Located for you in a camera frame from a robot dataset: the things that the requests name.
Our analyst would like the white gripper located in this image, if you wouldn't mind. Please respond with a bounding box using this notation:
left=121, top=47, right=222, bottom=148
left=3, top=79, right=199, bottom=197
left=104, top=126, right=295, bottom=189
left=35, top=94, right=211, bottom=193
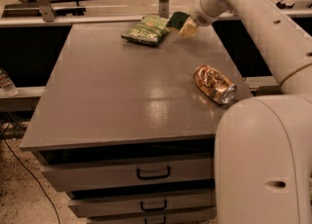
left=178, top=0, right=215, bottom=38

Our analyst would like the green and yellow sponge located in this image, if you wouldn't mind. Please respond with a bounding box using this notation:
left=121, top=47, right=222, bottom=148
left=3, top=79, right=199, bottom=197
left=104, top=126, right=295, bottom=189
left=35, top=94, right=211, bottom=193
left=166, top=12, right=189, bottom=31

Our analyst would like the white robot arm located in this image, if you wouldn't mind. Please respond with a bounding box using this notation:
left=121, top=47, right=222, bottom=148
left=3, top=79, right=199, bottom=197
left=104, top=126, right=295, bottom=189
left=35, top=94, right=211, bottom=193
left=190, top=0, right=312, bottom=224

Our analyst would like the green jalapeno chip bag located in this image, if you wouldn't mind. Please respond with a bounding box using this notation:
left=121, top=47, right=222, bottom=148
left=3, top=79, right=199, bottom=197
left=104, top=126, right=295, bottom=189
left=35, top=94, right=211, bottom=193
left=121, top=16, right=169, bottom=46

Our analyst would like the golden soda can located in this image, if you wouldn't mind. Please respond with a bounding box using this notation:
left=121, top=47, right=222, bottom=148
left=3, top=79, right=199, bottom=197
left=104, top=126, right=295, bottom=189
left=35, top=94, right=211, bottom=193
left=193, top=65, right=237, bottom=105

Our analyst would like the grey drawer cabinet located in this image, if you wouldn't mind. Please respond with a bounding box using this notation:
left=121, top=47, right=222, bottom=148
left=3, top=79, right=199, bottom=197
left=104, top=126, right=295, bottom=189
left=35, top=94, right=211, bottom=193
left=19, top=19, right=254, bottom=224

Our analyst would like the clear plastic water bottle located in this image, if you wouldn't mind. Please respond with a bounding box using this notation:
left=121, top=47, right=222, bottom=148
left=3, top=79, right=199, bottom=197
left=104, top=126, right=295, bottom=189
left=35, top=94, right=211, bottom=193
left=0, top=68, right=18, bottom=96

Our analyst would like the top grey drawer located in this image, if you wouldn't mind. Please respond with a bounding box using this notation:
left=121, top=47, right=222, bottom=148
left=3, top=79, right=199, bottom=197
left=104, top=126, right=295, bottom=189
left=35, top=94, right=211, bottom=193
left=42, top=153, right=215, bottom=192

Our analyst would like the grey drawer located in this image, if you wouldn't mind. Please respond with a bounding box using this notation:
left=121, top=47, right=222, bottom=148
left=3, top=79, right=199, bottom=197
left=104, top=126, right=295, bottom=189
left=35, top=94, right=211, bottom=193
left=87, top=206, right=216, bottom=224
left=69, top=189, right=215, bottom=217
left=42, top=153, right=215, bottom=192

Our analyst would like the bottom grey drawer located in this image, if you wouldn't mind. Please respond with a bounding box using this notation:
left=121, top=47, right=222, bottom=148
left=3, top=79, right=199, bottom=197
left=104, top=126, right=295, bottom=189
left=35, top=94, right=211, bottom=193
left=87, top=206, right=216, bottom=224

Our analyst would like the middle grey drawer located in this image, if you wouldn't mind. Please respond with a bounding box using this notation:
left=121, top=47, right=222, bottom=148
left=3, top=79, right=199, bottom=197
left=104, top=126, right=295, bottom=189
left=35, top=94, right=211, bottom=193
left=69, top=189, right=215, bottom=217

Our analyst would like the black cable at rail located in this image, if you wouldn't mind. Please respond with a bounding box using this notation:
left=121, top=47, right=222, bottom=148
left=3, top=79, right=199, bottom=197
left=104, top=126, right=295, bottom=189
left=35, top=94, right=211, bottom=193
left=275, top=0, right=295, bottom=10

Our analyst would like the left metal bracket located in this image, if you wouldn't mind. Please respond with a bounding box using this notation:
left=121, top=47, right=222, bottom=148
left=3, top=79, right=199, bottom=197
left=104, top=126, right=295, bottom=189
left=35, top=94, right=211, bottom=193
left=36, top=0, right=56, bottom=22

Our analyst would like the black floor cable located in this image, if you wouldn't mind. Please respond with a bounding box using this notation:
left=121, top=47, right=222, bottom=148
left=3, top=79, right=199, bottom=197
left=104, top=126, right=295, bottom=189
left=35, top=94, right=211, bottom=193
left=0, top=130, right=61, bottom=224

